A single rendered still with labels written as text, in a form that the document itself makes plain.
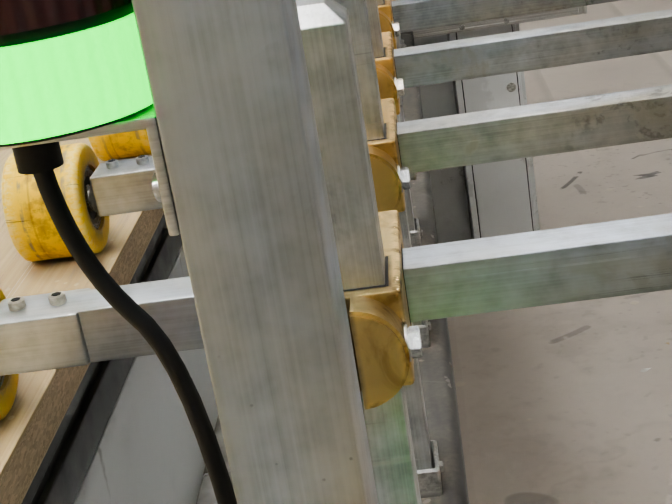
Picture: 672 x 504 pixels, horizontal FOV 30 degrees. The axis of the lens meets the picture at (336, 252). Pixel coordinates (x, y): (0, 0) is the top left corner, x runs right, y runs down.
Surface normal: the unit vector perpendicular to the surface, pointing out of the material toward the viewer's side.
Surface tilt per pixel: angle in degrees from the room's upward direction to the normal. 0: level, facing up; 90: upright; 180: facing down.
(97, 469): 90
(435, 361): 0
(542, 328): 0
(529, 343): 0
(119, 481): 90
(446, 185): 90
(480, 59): 90
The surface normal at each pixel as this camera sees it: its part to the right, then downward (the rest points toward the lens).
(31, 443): 0.99, -0.13
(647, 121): -0.04, 0.36
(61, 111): 0.31, 0.29
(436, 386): -0.15, -0.92
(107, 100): 0.67, 0.16
